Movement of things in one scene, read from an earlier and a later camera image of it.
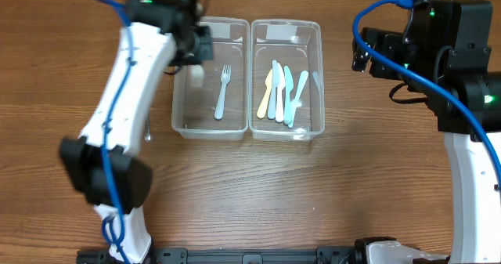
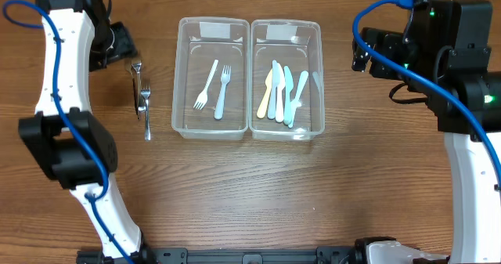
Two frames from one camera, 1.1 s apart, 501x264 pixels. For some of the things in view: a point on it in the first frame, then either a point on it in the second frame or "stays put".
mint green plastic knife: [289, 87] stays put
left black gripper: [202, 44] -> [122, 43]
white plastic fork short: [225, 78] stays put
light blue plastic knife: [296, 103] stays put
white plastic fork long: [196, 75] -> [203, 99]
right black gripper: [370, 50] stays put
